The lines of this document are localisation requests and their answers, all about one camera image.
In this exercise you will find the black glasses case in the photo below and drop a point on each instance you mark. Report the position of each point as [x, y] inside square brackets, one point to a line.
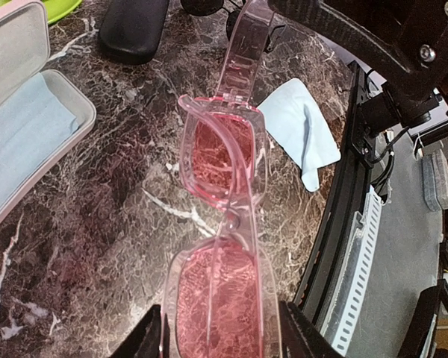
[131, 30]

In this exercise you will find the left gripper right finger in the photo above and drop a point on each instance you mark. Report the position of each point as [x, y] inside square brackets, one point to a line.
[299, 337]

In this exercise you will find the pink sunglasses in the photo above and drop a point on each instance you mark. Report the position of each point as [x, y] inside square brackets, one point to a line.
[220, 294]

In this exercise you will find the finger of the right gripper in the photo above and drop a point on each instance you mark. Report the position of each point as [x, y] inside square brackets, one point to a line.
[333, 24]

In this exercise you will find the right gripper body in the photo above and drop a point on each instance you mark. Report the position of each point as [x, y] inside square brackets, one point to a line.
[417, 31]

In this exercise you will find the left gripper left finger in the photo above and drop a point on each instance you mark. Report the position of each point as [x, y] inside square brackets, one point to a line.
[144, 340]

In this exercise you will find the blue cleaning cloth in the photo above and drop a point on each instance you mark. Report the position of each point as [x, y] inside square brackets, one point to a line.
[33, 123]
[294, 120]

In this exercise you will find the black sunglasses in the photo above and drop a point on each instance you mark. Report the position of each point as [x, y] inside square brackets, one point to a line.
[250, 24]

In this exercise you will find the black table front rail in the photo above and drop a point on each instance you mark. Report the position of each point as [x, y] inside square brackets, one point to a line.
[347, 195]

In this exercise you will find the green plate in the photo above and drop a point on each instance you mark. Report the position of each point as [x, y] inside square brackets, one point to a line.
[58, 9]

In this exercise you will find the white slotted cable duct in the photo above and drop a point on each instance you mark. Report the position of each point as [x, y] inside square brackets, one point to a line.
[346, 303]

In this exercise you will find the pink glasses case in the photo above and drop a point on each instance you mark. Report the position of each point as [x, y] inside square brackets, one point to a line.
[24, 51]

